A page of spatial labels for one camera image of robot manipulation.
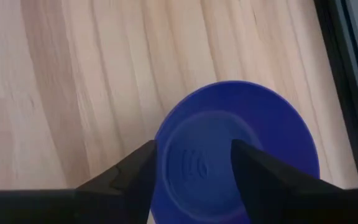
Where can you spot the blue plastic mini bowl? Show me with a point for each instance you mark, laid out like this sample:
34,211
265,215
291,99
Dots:
228,102

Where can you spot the black aluminium table frame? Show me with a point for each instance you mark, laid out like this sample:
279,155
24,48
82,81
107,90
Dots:
346,77

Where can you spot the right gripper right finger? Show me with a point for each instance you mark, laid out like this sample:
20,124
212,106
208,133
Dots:
275,193

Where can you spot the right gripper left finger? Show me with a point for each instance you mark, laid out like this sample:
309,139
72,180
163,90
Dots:
129,193

